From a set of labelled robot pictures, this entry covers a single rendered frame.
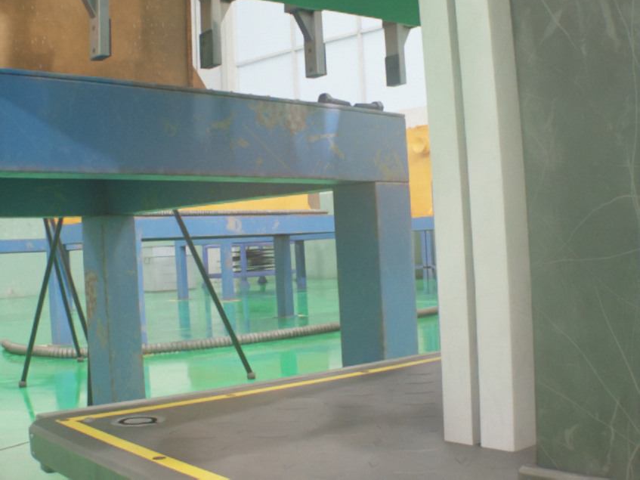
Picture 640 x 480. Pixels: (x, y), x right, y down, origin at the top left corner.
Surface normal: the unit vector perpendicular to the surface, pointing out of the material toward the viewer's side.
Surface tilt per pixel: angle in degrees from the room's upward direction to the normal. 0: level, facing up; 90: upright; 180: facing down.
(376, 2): 180
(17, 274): 90
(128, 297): 90
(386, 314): 90
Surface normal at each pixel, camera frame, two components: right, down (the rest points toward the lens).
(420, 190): -0.66, 0.02
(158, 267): 0.58, -0.05
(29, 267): 0.75, -0.06
